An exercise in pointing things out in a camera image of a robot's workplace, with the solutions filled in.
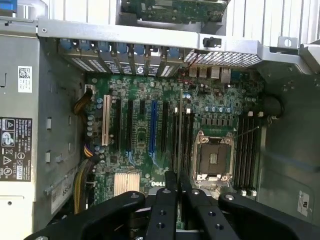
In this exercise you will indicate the white handwritten sticker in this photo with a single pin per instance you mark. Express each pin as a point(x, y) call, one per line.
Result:
point(62, 193)

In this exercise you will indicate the blue object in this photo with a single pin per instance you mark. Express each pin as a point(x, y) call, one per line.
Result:
point(7, 5)

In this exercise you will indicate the long black expansion slot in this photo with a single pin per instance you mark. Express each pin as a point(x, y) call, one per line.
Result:
point(118, 130)
point(130, 130)
point(164, 127)

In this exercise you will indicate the black case latch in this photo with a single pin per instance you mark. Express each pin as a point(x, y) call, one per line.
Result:
point(212, 42)

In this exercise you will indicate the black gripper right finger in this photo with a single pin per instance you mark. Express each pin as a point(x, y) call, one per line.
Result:
point(200, 217)

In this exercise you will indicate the short black expansion slot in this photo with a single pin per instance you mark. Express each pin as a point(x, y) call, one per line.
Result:
point(142, 107)

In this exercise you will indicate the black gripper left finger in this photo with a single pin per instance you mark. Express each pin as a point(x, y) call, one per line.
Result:
point(160, 217)

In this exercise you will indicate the white sticker with UL mark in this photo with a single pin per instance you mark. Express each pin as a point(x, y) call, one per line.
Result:
point(303, 203)

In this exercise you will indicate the white expansion slot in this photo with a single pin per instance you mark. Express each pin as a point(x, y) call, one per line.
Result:
point(106, 120)

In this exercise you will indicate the gray metal PC case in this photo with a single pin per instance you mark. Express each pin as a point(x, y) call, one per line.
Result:
point(287, 150)

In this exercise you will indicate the metal CPU socket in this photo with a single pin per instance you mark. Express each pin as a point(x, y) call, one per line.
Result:
point(215, 156)

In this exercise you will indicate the black RAM slot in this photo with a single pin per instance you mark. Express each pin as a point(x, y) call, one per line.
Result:
point(184, 140)
point(254, 155)
point(250, 155)
point(190, 140)
point(175, 140)
point(245, 155)
point(240, 155)

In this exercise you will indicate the gray power supply unit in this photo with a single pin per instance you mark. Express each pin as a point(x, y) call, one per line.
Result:
point(15, 102)

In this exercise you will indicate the black certification label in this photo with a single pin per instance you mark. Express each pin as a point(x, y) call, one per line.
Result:
point(16, 147)

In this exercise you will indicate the silver finned heatsink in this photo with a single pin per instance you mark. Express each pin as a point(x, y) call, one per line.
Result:
point(126, 181)

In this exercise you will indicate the blue expansion slot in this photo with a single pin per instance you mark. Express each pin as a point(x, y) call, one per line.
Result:
point(153, 127)

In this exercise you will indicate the metal rear port block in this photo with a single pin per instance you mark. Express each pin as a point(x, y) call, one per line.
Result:
point(215, 73)

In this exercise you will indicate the green Dell motherboard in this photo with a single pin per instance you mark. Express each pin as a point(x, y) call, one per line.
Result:
point(136, 120)

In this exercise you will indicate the green graphics card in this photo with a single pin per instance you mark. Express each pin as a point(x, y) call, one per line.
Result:
point(175, 10)

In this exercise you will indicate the white barcode sticker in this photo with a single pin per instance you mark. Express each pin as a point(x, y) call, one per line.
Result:
point(25, 78)

